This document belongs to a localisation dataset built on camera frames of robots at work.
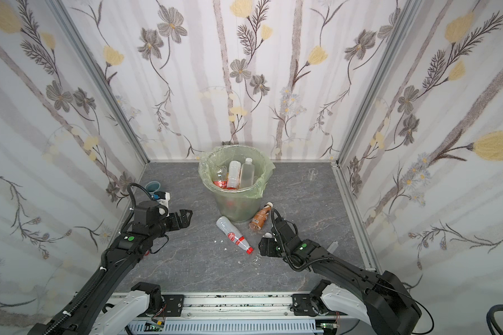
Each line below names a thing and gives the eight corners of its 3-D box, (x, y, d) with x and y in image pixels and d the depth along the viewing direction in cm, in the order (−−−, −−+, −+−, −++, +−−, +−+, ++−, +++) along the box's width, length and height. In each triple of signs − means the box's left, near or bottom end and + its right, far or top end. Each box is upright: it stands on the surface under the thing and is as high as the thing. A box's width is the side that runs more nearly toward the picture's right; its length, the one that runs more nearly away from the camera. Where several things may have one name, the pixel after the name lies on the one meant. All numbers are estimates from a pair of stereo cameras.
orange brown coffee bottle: (249, 227, 96) (249, 222, 92) (267, 203, 104) (268, 198, 100) (258, 232, 94) (258, 228, 90) (275, 207, 103) (276, 202, 99)
